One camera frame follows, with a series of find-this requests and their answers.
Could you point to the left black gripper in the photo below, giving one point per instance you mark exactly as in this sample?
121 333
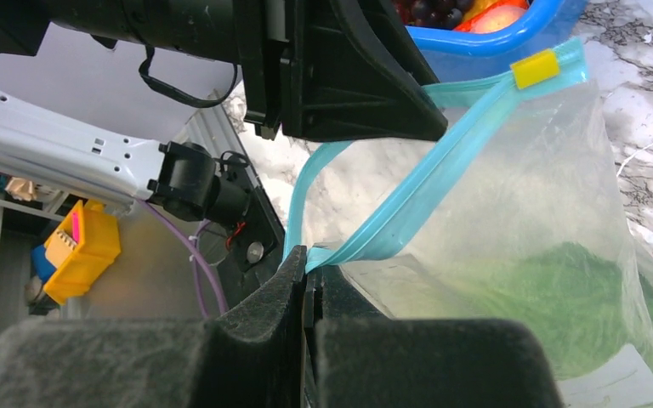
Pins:
327 71

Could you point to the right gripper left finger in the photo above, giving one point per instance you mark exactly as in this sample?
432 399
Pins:
252 356

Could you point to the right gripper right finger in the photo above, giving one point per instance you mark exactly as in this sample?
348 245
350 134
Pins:
361 358

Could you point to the clear zip top bag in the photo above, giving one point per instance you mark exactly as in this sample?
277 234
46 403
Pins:
525 166

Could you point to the green toy lettuce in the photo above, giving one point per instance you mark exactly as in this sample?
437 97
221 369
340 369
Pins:
581 307

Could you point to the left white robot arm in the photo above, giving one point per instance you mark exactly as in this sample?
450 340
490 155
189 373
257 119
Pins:
61 152

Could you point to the blue plastic bin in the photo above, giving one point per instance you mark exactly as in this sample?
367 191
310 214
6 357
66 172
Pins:
458 56

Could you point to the toy purple grapes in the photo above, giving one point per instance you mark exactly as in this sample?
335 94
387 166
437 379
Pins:
436 14

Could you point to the toy peach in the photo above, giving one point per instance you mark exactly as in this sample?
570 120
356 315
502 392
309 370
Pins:
496 19

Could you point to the yellow storage bin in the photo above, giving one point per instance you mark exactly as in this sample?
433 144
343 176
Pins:
81 248

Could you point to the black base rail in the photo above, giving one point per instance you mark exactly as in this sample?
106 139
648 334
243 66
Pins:
244 259

